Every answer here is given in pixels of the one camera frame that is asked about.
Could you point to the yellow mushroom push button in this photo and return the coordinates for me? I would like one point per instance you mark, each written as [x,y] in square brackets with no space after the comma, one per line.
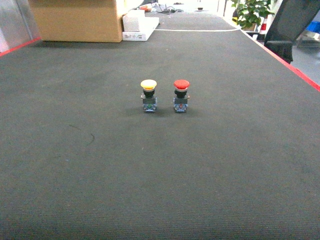
[149,100]

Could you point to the red mushroom push button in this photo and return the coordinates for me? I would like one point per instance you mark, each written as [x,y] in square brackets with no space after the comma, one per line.
[180,101]

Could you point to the white flat box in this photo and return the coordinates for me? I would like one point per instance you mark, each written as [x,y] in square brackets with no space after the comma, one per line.
[149,26]

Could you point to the white small box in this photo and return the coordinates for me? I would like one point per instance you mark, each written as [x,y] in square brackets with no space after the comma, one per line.
[134,20]

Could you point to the large cardboard box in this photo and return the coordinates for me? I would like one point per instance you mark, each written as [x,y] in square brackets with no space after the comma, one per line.
[97,21]

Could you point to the green potted plant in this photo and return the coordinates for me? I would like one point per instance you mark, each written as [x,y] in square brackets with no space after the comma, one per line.
[251,12]

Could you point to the black office chair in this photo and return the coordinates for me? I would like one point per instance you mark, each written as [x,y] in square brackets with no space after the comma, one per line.
[291,20]

